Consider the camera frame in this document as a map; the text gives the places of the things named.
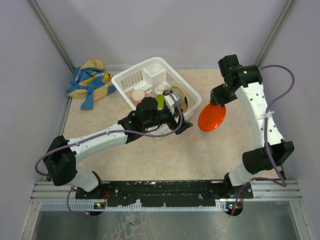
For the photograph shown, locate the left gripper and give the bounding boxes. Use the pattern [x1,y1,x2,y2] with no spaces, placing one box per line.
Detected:
[144,106,193,135]

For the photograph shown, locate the cream plate with black marks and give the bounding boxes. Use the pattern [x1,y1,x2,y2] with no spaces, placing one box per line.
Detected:
[170,86,189,113]

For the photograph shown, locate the orange plate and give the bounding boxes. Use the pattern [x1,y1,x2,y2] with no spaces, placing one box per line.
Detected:
[197,103,226,132]

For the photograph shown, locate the green plate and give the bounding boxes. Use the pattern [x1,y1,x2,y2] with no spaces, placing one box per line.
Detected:
[155,94,165,110]

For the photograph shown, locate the white patterned small bowl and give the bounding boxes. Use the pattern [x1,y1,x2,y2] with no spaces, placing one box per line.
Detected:
[153,84,168,96]

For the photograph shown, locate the pink ceramic mug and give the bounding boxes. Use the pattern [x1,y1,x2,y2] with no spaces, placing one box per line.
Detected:
[130,89,146,105]

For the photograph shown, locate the white plastic dish rack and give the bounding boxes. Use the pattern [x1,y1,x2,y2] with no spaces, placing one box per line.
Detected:
[111,56,203,141]

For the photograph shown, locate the blue and yellow cloth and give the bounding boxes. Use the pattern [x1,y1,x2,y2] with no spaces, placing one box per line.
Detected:
[66,59,116,111]

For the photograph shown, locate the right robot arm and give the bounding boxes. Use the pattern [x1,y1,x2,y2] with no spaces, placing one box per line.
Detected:
[210,63,295,198]

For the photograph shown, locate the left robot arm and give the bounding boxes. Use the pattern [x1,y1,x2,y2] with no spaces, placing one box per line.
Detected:
[43,97,192,199]

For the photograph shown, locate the black mounting base plate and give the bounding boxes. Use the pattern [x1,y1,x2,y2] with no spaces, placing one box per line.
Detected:
[75,180,241,207]

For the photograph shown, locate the aluminium frame rail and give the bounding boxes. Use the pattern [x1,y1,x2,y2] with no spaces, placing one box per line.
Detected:
[31,180,302,213]

